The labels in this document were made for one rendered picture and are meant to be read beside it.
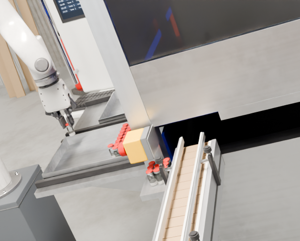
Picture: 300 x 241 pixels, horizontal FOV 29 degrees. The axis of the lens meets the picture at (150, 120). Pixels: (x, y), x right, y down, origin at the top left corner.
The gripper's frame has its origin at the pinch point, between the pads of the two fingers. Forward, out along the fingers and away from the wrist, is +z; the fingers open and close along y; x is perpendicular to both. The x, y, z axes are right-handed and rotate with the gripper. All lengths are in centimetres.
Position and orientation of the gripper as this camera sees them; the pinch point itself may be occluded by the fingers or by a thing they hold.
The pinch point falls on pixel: (66, 121)
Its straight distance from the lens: 206.5
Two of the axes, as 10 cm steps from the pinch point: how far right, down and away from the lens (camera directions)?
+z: 3.5, 8.6, 3.7
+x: -1.9, 4.5, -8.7
